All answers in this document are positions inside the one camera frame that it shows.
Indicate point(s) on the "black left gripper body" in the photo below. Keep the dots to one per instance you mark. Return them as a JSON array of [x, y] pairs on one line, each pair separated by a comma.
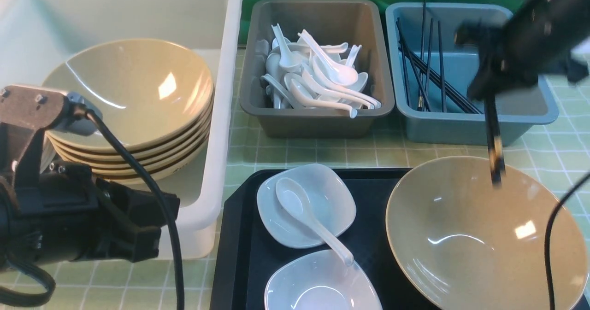
[[74, 217]]

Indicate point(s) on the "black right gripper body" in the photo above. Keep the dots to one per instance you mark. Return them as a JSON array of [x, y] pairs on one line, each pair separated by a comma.
[[536, 40]]

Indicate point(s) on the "large tan noodle bowl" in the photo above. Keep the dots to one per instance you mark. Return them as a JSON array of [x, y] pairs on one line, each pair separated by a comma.
[[466, 244]]

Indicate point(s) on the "white ceramic soup spoon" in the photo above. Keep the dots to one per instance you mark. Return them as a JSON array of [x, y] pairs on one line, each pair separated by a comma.
[[294, 199]]

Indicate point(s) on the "white square dish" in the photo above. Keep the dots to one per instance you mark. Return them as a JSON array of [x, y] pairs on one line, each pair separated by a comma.
[[320, 281], [330, 199]]

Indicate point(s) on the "top tan stacked bowl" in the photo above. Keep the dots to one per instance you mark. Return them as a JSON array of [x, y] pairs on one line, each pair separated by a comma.
[[145, 89]]

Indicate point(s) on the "blue plastic chopstick bin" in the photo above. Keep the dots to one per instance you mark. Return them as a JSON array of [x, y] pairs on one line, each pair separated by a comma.
[[443, 128]]

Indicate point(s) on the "black chopsticks in bin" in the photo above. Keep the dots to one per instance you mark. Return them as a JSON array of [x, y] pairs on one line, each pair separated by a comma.
[[428, 75]]

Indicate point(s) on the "grey plastic spoon bin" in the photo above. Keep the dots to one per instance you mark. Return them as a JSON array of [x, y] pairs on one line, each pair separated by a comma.
[[329, 22]]

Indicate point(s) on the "black serving tray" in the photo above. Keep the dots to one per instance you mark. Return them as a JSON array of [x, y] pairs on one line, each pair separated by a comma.
[[248, 255]]

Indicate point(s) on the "large white plastic tub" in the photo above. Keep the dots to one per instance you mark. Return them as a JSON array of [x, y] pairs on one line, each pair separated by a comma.
[[38, 35]]

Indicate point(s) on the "pile of white spoons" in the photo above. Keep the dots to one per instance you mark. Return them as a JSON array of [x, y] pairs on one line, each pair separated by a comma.
[[295, 78]]

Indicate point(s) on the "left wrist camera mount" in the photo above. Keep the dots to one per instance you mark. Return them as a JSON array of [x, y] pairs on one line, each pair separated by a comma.
[[27, 112]]

